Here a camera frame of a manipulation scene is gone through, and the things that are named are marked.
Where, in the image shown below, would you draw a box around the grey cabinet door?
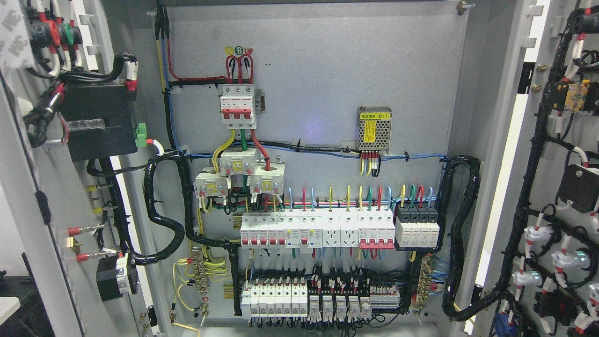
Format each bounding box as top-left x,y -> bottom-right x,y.
1,0 -> 159,337
441,0 -> 598,337

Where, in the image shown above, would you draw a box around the white current transformers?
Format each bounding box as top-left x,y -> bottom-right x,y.
193,148 -> 286,198

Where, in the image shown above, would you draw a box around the white socket breaker row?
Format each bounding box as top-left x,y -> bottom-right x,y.
240,208 -> 395,251

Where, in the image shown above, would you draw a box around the metal mesh power supply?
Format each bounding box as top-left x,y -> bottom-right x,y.
356,106 -> 392,151

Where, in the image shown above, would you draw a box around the red main circuit breaker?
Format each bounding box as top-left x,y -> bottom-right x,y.
220,84 -> 265,129

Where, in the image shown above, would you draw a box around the black surge protector modules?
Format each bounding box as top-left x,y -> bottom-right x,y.
395,206 -> 440,251

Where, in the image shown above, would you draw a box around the lower relay terminal row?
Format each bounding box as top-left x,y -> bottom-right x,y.
240,268 -> 401,326

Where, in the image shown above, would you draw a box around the black digital power meter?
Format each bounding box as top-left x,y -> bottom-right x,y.
60,80 -> 137,162

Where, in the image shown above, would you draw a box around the black box at lower left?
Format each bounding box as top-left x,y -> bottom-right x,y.
0,252 -> 46,337

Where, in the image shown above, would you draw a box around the black left cable loom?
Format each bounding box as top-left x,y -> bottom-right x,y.
87,150 -> 197,266

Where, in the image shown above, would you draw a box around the black cable loom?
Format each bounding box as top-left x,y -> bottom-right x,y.
438,155 -> 485,322
87,150 -> 197,266

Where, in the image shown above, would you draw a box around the black right cable loom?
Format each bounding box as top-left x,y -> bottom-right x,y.
438,155 -> 485,322

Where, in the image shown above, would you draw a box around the white rotary selector switch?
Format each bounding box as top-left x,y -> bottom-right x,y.
96,253 -> 138,301

